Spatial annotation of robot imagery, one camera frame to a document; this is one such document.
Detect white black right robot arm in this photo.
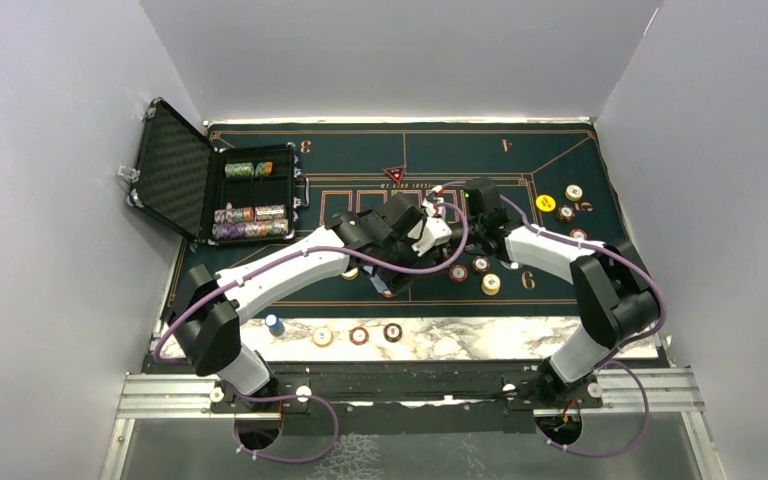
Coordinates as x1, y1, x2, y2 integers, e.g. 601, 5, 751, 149
468, 207, 666, 407

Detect black poker chip case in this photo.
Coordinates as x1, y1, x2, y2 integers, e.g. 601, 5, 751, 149
117, 97, 307, 247

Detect red poker chip stack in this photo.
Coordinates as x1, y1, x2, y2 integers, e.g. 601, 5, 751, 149
349, 326, 370, 346

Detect blue playing card deck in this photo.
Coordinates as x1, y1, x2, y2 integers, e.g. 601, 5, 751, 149
361, 266, 393, 298

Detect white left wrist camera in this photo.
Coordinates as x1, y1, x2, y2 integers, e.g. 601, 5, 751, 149
407, 217, 452, 257

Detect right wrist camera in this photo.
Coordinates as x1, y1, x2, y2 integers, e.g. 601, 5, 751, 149
427, 177, 509, 223

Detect blue poker chip stack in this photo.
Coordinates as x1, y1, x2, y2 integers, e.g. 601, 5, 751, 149
263, 314, 285, 337

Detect brown poker chip stack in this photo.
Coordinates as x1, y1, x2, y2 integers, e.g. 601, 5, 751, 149
383, 323, 403, 343

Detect red triangular dealer button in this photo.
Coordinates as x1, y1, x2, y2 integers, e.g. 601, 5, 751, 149
383, 165, 406, 185

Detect purple chips row in case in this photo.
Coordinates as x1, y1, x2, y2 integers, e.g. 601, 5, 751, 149
212, 219, 290, 240

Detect green poker table mat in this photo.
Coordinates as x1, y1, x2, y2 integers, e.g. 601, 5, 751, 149
166, 121, 647, 321

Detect mixed chips row in case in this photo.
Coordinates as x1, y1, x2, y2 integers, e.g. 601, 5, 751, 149
213, 203, 287, 224

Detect green chips in case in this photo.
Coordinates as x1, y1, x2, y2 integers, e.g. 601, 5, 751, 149
223, 161, 274, 180

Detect black mounting rail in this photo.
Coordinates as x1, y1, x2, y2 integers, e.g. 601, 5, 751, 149
118, 360, 703, 439

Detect yellow round button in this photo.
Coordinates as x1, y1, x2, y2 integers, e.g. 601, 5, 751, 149
535, 194, 557, 213

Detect yellow poker chip stack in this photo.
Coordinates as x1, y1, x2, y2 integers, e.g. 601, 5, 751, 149
312, 327, 334, 348

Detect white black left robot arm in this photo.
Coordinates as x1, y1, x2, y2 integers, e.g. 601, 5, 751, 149
154, 194, 452, 411

